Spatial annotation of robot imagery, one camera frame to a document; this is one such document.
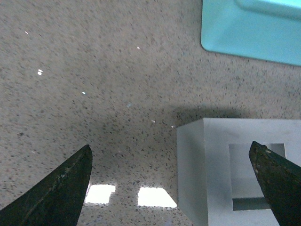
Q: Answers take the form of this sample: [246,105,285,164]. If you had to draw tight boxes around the light blue plastic box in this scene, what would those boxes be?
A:
[201,0,301,66]

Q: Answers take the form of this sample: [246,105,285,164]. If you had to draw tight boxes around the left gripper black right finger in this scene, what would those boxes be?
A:
[249,141,301,226]

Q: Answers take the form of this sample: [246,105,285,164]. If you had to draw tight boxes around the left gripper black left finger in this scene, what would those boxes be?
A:
[0,145,93,226]

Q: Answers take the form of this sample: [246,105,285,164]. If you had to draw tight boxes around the gray block with square hole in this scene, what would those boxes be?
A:
[177,118,301,226]

